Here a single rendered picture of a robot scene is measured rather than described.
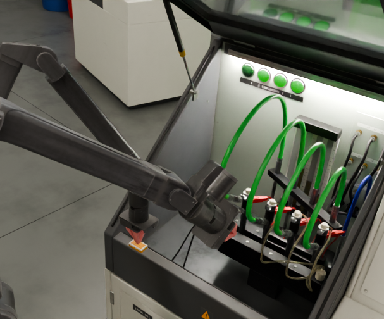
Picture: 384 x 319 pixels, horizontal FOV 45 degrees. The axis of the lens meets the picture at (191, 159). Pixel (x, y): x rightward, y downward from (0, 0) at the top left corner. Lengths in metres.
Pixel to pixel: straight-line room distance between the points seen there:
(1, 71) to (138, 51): 2.99
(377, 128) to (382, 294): 0.47
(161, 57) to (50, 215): 1.83
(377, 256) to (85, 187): 2.37
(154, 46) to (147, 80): 0.31
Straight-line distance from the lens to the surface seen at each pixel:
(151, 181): 0.84
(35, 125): 0.77
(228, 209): 1.00
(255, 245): 1.45
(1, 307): 0.90
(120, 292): 1.63
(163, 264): 1.40
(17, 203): 3.25
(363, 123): 1.47
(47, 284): 2.68
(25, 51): 1.16
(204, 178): 0.90
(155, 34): 4.13
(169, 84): 4.38
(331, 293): 1.26
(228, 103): 1.66
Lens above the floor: 1.94
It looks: 32 degrees down
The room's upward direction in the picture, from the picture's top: 5 degrees clockwise
